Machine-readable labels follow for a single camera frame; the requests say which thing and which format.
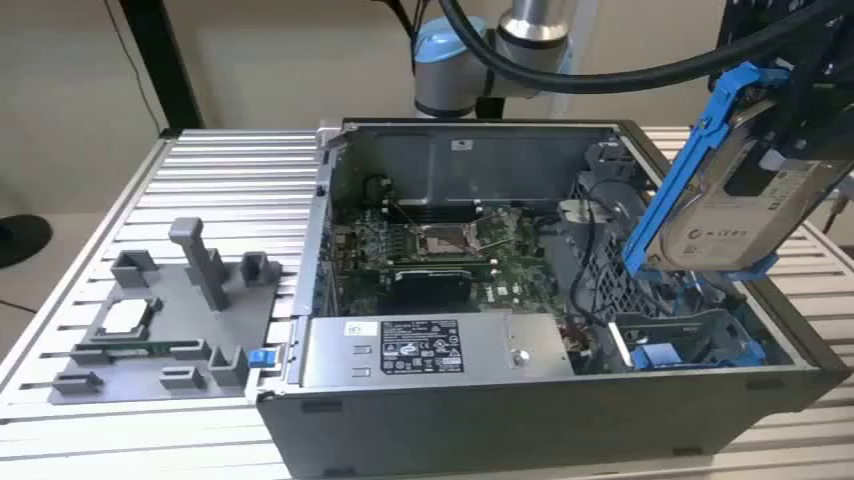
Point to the hard disk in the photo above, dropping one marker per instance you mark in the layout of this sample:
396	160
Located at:
721	225

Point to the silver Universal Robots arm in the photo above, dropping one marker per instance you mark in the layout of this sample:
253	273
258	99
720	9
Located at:
441	85

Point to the grey metal disk bay cage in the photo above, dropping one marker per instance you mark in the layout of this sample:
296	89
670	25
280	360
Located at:
564	265

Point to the blue plastic disk carrier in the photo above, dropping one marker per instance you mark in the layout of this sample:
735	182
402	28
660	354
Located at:
654	357

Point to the black RAM slot bank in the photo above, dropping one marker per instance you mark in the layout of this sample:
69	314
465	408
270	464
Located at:
434	211

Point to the green motherboard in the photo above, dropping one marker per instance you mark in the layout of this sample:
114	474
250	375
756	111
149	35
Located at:
534	255

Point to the CPU socket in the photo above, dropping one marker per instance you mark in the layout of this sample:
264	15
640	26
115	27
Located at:
444	243

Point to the black graphics card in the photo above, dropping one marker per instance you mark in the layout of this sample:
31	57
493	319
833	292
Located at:
428	287

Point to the dark grey PC case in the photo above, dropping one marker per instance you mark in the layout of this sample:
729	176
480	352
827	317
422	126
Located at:
468	430

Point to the silver power supply unit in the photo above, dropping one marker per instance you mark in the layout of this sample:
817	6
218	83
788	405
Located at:
334	360

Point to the blue case latch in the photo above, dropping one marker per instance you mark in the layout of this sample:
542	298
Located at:
261	358

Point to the grey plastic parts rack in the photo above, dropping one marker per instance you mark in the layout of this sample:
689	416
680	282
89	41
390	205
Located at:
174	300

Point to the green RAM stick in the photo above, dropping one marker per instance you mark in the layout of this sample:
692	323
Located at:
157	348

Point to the silver CPU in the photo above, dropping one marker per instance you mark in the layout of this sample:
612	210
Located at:
126	317

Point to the black round stand base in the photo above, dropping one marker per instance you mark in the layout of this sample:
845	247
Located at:
21	242

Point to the black metal frame post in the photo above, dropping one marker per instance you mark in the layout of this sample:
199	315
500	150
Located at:
161	60

